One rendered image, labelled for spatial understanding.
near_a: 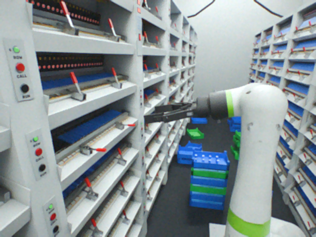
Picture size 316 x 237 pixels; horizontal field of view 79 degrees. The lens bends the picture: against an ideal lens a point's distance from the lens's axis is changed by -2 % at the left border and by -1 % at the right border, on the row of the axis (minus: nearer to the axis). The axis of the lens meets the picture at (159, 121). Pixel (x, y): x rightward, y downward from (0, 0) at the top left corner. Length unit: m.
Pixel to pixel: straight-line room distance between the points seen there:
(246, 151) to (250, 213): 0.17
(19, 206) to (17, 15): 0.41
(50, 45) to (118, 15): 0.58
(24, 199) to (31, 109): 0.21
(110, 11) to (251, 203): 1.01
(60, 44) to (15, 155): 0.30
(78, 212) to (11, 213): 0.28
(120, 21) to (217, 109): 0.68
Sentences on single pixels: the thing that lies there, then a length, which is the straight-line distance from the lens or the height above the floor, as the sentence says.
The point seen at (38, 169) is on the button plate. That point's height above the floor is 1.02.
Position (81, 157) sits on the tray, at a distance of 0.72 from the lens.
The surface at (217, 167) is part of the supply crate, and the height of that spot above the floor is 0.43.
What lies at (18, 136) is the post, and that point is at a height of 1.11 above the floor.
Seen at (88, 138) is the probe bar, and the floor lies 0.98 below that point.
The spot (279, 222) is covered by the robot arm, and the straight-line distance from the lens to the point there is 1.12.
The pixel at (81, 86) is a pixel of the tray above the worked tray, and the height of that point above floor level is 1.17.
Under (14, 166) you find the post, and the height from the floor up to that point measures 1.04.
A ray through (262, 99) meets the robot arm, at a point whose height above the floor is 1.18.
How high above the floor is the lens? 1.27
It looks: 18 degrees down
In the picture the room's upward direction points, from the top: straight up
